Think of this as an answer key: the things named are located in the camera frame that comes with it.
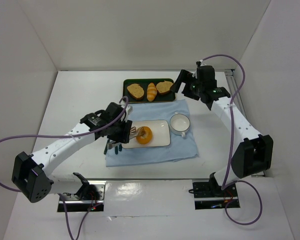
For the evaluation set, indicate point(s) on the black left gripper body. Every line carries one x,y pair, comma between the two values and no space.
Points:
126,131

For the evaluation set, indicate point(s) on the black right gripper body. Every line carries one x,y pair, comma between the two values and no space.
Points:
187,81

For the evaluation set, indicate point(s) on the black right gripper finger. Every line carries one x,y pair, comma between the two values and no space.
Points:
187,91
183,77

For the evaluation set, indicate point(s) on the metal serving tongs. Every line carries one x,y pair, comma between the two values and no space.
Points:
134,132

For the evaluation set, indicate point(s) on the orange bagel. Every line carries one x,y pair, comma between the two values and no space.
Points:
144,135

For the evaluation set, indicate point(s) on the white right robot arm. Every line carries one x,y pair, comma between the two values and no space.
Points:
251,152

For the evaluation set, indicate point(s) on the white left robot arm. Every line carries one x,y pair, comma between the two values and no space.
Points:
33,173

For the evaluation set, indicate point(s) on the right bread slice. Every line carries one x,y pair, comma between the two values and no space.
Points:
164,87

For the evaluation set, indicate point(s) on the bread slice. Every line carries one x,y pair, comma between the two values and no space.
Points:
164,87
136,91

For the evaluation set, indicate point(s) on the small golden bread roll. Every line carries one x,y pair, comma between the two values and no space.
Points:
151,92

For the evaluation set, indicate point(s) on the left bread slice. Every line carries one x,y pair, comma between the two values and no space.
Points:
136,91

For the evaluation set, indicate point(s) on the white rectangular plate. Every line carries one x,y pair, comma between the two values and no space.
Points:
160,134

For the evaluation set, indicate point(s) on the dark green serving tray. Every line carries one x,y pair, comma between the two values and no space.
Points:
143,83

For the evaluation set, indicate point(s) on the light blue cloth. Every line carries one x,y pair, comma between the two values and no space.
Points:
179,148

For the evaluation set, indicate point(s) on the gold fork green handle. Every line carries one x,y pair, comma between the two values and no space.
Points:
105,150

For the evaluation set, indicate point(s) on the gold knife green handle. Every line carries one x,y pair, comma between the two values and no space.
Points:
116,150

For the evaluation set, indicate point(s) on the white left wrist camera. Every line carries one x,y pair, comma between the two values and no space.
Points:
124,102

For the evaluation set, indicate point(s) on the aluminium rail right side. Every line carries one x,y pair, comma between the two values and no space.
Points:
233,86

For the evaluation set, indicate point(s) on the white bowl with handles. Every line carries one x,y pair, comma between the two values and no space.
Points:
179,124

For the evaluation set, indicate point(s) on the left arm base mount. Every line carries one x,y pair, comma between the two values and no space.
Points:
79,197

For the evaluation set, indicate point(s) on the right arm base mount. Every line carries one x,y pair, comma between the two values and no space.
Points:
207,199

